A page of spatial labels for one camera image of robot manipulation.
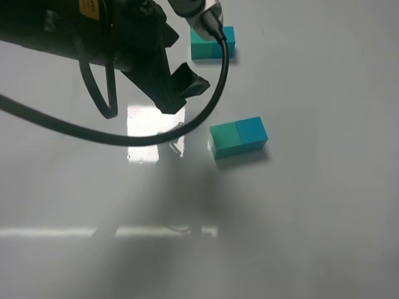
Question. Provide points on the green template cube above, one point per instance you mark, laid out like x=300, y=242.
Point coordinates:
x=200, y=48

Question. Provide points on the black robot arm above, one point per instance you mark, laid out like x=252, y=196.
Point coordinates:
x=67, y=29

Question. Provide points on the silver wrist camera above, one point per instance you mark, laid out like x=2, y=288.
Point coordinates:
x=208, y=23

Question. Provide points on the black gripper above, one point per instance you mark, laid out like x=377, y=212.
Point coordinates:
x=134, y=36

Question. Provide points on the blue template cube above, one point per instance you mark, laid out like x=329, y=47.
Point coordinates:
x=231, y=42

